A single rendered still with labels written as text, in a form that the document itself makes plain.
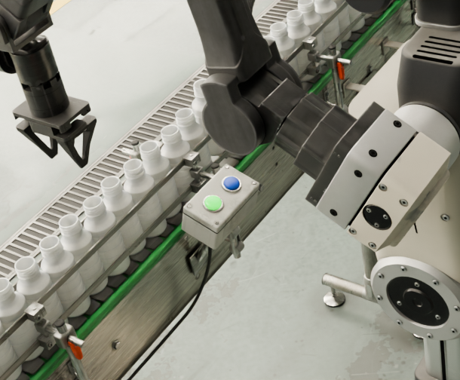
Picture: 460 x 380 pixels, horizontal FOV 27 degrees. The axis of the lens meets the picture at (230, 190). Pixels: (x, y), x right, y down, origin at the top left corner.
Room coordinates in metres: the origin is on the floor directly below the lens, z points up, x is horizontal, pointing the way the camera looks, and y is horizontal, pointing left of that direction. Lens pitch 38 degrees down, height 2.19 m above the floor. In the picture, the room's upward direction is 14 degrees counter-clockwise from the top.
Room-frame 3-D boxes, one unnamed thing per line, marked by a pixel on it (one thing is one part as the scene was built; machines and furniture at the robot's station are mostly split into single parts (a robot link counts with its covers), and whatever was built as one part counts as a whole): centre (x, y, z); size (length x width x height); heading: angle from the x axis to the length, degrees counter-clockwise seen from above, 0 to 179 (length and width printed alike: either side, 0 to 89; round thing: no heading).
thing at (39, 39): (1.19, 0.23, 1.57); 0.07 x 0.06 x 0.07; 47
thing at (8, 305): (1.21, 0.41, 1.08); 0.06 x 0.06 x 0.17
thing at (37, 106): (1.18, 0.22, 1.51); 0.10 x 0.07 x 0.07; 47
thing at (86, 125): (1.17, 0.21, 1.44); 0.07 x 0.07 x 0.09; 47
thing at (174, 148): (1.54, 0.09, 1.08); 0.06 x 0.06 x 0.17
